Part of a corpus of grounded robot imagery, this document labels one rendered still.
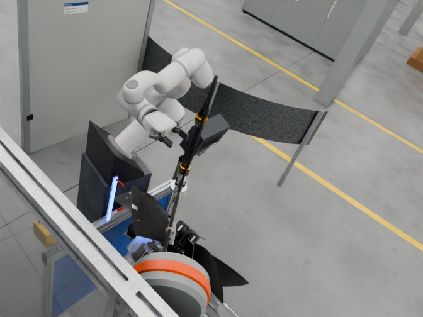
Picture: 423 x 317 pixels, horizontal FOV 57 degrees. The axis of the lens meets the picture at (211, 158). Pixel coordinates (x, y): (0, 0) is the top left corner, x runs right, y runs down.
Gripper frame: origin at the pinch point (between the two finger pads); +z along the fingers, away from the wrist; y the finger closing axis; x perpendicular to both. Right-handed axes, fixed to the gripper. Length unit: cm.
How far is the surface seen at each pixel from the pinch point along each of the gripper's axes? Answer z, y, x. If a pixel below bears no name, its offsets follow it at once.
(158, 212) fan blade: 7.0, 8.1, -30.5
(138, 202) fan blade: 2.1, 16.2, -23.3
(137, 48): -172, -146, -81
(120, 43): -172, -124, -72
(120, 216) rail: -27, -9, -80
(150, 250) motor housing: 12.0, 13.0, -46.4
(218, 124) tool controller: -27, -75, -40
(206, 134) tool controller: -24, -62, -41
